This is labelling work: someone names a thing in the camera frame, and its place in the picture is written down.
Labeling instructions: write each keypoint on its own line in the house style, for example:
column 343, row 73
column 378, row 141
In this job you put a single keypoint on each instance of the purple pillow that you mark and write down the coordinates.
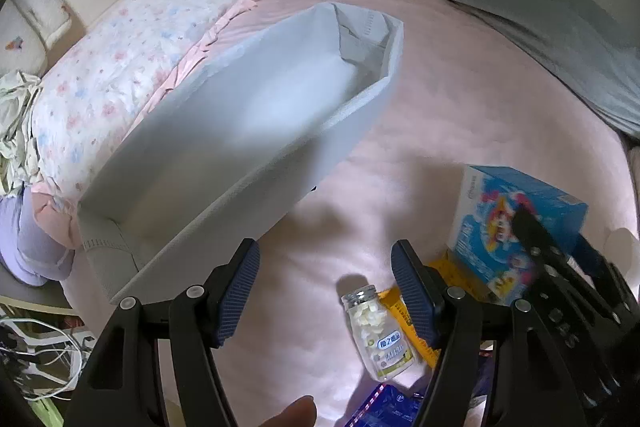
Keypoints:
column 35, row 252

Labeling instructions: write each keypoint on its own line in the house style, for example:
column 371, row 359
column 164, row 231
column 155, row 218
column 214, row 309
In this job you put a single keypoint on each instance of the yellow packet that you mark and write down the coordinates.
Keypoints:
column 460, row 279

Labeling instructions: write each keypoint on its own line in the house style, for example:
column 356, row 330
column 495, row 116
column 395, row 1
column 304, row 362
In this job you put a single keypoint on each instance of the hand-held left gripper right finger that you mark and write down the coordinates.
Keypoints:
column 411, row 289

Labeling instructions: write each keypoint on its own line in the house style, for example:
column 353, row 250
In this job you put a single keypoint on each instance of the large floral pillow pink ruffle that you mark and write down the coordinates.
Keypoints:
column 125, row 57

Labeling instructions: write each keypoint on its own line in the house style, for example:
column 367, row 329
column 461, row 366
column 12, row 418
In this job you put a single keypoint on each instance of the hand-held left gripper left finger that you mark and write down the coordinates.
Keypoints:
column 240, row 292

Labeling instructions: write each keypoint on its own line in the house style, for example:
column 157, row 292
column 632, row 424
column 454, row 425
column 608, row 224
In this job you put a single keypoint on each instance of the white plush printed blanket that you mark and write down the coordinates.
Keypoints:
column 25, row 17

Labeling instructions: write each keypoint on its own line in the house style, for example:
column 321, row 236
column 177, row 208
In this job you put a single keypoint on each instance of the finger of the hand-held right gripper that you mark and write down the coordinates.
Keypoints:
column 545, row 252
column 597, row 264

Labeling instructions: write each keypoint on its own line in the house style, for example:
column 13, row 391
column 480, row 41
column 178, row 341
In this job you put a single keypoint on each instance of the grey fabric storage box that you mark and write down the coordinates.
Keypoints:
column 225, row 132

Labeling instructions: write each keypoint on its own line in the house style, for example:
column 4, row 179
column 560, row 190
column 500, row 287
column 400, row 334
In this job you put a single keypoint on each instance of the clear bottle of white tablets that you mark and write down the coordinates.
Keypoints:
column 385, row 347

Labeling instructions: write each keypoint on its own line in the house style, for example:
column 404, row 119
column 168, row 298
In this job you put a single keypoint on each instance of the blue printed carton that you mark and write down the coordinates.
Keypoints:
column 480, row 227

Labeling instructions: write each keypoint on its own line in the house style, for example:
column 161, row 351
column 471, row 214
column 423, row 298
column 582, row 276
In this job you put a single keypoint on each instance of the person's left hand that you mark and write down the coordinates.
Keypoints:
column 292, row 414

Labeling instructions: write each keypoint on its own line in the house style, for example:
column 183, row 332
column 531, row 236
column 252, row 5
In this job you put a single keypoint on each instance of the blue packet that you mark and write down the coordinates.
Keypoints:
column 385, row 407

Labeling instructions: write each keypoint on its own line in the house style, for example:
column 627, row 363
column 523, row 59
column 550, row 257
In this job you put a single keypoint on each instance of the crumpled white cloth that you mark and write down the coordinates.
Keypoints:
column 15, row 117

